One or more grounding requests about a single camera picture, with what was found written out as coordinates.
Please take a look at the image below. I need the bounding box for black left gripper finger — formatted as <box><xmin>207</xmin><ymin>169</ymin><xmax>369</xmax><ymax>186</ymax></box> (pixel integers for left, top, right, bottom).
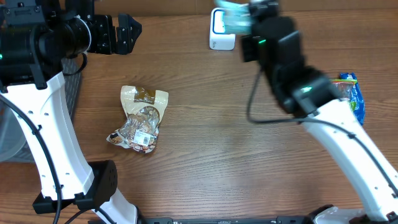
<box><xmin>116</xmin><ymin>37</ymin><xmax>136</xmax><ymax>55</ymax></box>
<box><xmin>117</xmin><ymin>14</ymin><xmax>142</xmax><ymax>39</ymax></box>

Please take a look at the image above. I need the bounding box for teal snack packet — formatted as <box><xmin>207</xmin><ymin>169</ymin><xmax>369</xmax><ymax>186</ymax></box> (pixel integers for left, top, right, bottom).
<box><xmin>214</xmin><ymin>0</ymin><xmax>253</xmax><ymax>35</ymax></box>

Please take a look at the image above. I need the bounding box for beige nut snack bag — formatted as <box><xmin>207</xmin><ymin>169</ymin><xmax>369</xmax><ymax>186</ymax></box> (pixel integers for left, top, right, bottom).
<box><xmin>106</xmin><ymin>85</ymin><xmax>169</xmax><ymax>154</ymax></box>

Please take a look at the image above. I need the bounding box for green candy packet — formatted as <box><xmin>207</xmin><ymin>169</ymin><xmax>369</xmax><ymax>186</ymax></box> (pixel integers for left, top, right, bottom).
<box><xmin>331</xmin><ymin>79</ymin><xmax>357</xmax><ymax>111</ymax></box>

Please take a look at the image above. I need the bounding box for blue snack packet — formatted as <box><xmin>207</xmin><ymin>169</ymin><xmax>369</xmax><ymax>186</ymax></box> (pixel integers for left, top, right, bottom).
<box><xmin>340</xmin><ymin>73</ymin><xmax>366</xmax><ymax>125</ymax></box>

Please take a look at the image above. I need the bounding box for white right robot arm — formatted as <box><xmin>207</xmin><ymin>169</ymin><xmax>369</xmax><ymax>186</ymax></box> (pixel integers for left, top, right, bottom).
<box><xmin>242</xmin><ymin>1</ymin><xmax>397</xmax><ymax>223</ymax></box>

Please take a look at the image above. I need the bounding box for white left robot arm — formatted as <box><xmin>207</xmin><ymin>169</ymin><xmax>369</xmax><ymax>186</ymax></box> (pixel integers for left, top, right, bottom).
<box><xmin>1</xmin><ymin>0</ymin><xmax>144</xmax><ymax>224</ymax></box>

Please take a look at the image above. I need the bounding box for white barcode scanner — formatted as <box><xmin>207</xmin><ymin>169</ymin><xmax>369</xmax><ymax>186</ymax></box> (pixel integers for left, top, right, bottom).
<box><xmin>209</xmin><ymin>7</ymin><xmax>236</xmax><ymax>50</ymax></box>

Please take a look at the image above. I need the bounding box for grey plastic basket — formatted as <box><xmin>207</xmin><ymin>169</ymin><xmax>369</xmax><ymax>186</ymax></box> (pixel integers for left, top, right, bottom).
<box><xmin>1</xmin><ymin>73</ymin><xmax>82</xmax><ymax>163</ymax></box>

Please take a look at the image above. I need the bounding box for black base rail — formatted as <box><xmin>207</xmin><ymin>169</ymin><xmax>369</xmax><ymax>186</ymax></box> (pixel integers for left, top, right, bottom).
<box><xmin>137</xmin><ymin>216</ymin><xmax>313</xmax><ymax>224</ymax></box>

